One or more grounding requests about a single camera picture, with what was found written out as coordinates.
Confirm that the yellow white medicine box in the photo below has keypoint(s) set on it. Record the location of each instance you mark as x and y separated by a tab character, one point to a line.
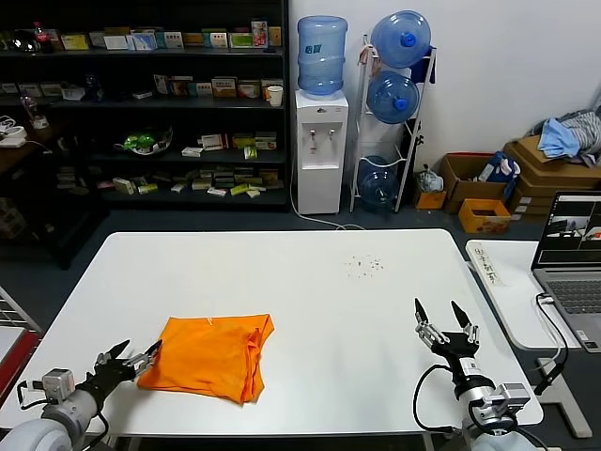
75	42

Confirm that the yellow green long box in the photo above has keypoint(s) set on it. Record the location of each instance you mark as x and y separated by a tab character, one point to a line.
148	189
240	190

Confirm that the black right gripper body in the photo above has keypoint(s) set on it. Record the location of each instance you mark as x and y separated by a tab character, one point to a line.
455	350

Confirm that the clear bottle white base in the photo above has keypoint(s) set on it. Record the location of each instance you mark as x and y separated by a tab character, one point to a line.
39	123

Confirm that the pink tall box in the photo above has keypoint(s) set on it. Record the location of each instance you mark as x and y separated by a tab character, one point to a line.
259	35

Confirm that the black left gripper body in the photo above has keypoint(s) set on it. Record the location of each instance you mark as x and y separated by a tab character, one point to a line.
108	378

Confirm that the small yellow cardboard box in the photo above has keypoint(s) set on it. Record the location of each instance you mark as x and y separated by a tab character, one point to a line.
429	201

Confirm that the flat brown cardboard box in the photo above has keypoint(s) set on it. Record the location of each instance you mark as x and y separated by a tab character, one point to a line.
563	202

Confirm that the white side table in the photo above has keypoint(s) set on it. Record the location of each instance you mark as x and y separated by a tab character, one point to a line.
516	305

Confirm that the white jug rack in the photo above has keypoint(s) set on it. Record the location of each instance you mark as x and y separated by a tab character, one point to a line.
357	141

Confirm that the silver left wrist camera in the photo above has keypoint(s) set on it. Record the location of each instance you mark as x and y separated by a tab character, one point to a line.
58	386

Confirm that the red white medicine box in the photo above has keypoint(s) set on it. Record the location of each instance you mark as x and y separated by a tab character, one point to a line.
215	142

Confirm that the beige green medicine box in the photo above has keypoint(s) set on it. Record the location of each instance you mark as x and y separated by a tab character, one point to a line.
266	141

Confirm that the orange cardboard box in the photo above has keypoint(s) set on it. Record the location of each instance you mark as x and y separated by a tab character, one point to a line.
483	225

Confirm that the grey laptop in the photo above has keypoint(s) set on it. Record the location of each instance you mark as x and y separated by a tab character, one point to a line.
573	291

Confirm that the white paper cup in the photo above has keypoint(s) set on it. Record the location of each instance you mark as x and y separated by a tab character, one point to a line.
275	96

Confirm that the large brown cardboard box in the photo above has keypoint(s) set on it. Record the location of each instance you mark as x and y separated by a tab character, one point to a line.
554	174

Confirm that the blue white medicine box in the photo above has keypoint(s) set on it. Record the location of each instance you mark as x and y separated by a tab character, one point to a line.
143	41

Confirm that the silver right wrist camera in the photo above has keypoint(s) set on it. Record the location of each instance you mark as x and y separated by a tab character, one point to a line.
515	395

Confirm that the shiny metal bowl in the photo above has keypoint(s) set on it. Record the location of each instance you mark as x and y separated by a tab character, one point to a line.
25	42

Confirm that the teal white medicine box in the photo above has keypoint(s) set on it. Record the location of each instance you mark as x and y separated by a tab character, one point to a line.
173	40

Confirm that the dark side desk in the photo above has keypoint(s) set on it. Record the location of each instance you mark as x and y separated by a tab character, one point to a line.
70	225

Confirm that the white water dispenser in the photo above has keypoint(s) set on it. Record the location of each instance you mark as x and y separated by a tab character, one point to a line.
321	188

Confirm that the blue water jug with label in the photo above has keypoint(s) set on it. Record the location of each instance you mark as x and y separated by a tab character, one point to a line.
322	56

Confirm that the small white flat box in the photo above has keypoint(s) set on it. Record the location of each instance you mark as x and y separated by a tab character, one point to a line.
192	152

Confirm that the open brown cardboard box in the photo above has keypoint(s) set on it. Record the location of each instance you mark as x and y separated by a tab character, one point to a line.
453	178

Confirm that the dark blue hanging cloth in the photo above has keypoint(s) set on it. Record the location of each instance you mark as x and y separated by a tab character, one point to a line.
422	70

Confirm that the black tripod stand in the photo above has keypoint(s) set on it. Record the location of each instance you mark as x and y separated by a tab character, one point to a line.
418	138

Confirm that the green yellow medicine box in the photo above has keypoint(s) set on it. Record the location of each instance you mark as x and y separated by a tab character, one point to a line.
243	141

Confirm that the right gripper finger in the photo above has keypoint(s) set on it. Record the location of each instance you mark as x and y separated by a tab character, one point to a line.
427	331
471	334

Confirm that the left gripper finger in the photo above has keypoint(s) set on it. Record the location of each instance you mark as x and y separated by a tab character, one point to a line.
107	358
141	362

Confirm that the white cream carton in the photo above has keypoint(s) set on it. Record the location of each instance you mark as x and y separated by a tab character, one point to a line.
124	186

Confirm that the grey striped cloth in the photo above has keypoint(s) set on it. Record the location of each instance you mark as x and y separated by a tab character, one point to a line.
587	129

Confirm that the black shelving unit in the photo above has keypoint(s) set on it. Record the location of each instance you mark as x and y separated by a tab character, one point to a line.
141	117

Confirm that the light blue cloth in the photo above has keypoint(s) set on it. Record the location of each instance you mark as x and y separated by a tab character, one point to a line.
559	138

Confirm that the bowl of green fruit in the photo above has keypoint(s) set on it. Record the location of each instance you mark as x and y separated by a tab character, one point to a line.
140	141

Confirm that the green white medicine box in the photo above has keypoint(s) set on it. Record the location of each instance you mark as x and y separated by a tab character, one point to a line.
241	41

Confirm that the pink hanging item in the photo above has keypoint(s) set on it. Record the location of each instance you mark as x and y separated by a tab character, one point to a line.
365	56

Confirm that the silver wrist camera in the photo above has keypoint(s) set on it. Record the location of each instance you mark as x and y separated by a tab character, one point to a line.
515	395
58	386

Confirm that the blue white bag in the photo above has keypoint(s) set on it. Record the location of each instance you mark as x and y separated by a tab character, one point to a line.
497	169

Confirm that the small yellow green box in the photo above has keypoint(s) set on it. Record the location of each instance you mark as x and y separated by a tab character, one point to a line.
251	153

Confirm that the grey plastic bag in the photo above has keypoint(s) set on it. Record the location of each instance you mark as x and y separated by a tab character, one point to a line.
432	181

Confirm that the cola bottle red label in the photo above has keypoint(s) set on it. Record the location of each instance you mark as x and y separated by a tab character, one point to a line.
42	40

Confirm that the orange t-shirt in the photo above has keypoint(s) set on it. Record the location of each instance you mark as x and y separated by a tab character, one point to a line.
206	362

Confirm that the white plastic device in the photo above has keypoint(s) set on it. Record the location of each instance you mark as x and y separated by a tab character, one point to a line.
14	137

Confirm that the red white cart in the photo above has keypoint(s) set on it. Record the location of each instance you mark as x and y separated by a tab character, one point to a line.
19	357

